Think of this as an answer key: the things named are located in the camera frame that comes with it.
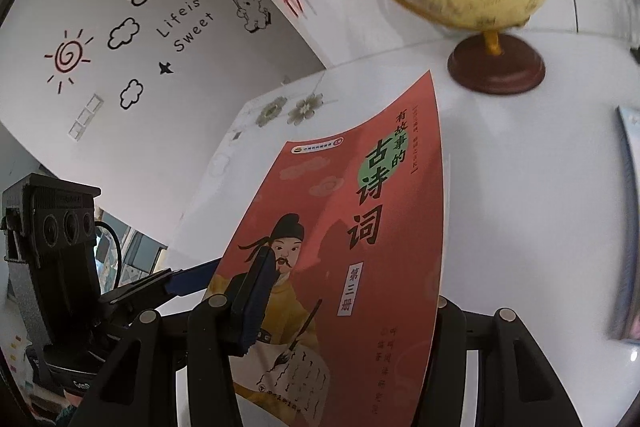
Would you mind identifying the white wall socket panel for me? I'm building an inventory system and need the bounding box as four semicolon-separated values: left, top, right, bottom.
67;93;103;140

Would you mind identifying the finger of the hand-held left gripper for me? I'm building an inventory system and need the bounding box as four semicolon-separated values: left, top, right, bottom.
97;257;223;309

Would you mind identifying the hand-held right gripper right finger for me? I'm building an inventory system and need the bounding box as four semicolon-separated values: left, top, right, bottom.
410;294;583;427

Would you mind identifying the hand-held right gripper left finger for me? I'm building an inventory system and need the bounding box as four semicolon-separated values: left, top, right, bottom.
67;248;281;427

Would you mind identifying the black cable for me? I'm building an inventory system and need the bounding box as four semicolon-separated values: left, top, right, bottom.
94;221;123;293

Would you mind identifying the light blue cover book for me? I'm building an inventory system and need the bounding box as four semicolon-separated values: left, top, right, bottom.
616;105;640;340

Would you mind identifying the salmon poet cover book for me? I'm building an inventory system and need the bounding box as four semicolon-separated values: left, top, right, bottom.
206;69;446;427

